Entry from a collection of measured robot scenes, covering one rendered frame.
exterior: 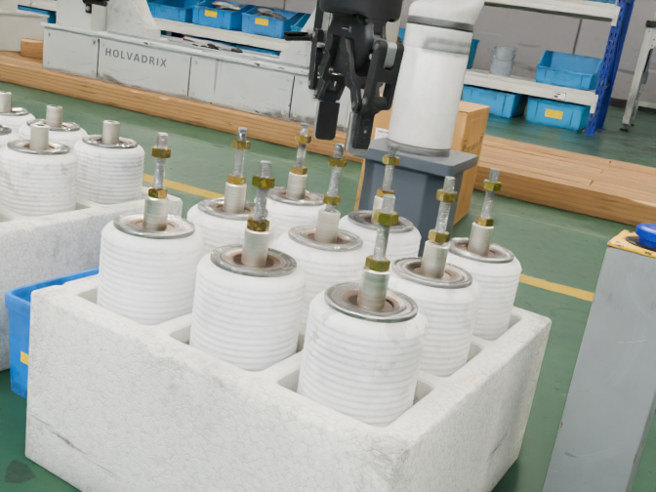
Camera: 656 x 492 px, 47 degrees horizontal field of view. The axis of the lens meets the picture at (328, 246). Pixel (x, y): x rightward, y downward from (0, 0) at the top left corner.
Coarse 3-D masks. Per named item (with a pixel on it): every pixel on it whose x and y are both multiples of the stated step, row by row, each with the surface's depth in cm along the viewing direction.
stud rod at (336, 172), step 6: (336, 144) 73; (342, 144) 73; (336, 150) 73; (342, 150) 73; (336, 156) 73; (342, 156) 74; (336, 168) 74; (336, 174) 74; (330, 180) 74; (336, 180) 74; (330, 186) 74; (336, 186) 74; (330, 192) 75; (336, 192) 75; (330, 210) 75
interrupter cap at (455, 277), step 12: (396, 264) 71; (408, 264) 72; (420, 264) 72; (408, 276) 68; (420, 276) 68; (444, 276) 70; (456, 276) 70; (468, 276) 70; (444, 288) 67; (456, 288) 67
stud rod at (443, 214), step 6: (444, 180) 68; (450, 180) 68; (444, 186) 68; (450, 186) 68; (450, 192) 68; (444, 204) 68; (438, 210) 69; (444, 210) 68; (438, 216) 69; (444, 216) 69; (438, 222) 69; (444, 222) 69; (438, 228) 69; (444, 228) 69
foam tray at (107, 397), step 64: (64, 320) 69; (128, 320) 68; (512, 320) 85; (64, 384) 71; (128, 384) 66; (192, 384) 62; (256, 384) 60; (448, 384) 65; (512, 384) 77; (64, 448) 72; (128, 448) 68; (192, 448) 63; (256, 448) 59; (320, 448) 56; (384, 448) 54; (448, 448) 63; (512, 448) 86
